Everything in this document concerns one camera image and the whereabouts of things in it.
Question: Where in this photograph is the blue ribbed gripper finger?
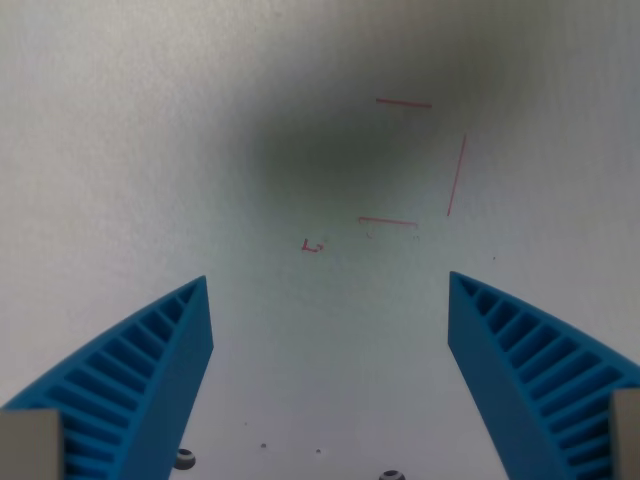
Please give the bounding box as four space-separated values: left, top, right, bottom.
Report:
447 271 640 480
0 275 215 480

